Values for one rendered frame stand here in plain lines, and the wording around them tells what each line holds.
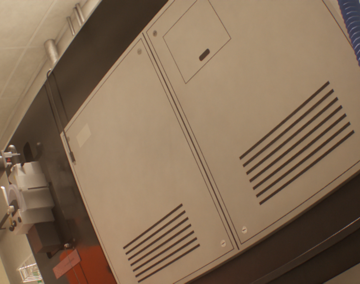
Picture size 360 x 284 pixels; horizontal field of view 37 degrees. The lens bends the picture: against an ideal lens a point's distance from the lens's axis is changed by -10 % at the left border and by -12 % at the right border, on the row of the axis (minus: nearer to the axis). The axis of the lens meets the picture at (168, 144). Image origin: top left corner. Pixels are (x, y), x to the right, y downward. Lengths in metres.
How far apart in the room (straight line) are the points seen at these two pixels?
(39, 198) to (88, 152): 0.25
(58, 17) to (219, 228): 2.72
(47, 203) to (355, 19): 1.02
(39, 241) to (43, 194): 0.13
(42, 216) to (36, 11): 2.13
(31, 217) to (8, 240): 3.43
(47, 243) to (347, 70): 0.94
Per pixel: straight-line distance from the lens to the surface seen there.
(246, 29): 0.94
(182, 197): 1.07
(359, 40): 0.71
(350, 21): 0.73
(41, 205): 1.49
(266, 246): 0.99
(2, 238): 5.04
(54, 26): 3.65
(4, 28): 3.49
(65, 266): 1.51
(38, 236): 1.47
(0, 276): 4.74
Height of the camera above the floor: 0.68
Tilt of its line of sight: 20 degrees up
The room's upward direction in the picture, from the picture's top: 23 degrees counter-clockwise
